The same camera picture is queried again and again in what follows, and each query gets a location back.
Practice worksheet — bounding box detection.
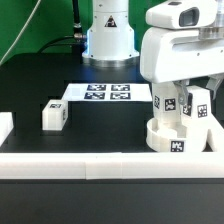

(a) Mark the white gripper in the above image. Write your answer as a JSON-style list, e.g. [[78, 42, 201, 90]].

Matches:
[[140, 27, 224, 105]]

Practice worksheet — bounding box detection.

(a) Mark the white front fence bar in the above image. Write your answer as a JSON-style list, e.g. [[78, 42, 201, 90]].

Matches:
[[0, 152, 224, 180]]

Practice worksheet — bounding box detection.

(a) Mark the black cable horizontal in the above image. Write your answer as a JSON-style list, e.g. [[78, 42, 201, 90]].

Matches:
[[38, 33, 87, 53]]

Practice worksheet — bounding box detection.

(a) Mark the white round stool seat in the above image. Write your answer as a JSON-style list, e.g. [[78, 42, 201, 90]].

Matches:
[[146, 118, 207, 153]]

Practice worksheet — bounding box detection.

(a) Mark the grey thin cable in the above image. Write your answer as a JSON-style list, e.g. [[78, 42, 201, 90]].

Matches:
[[0, 0, 43, 66]]

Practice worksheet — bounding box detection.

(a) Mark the white AprilTag marker sheet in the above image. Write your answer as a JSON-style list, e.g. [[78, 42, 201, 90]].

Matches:
[[62, 83, 152, 102]]

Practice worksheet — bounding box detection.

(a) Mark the white left fence block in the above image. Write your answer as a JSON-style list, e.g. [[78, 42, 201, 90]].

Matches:
[[0, 112, 14, 147]]

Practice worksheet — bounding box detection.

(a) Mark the black cable vertical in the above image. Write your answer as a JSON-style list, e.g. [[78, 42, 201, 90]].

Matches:
[[72, 0, 82, 29]]

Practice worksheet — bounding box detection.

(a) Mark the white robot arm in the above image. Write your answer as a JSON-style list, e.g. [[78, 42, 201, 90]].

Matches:
[[83, 0, 224, 103]]

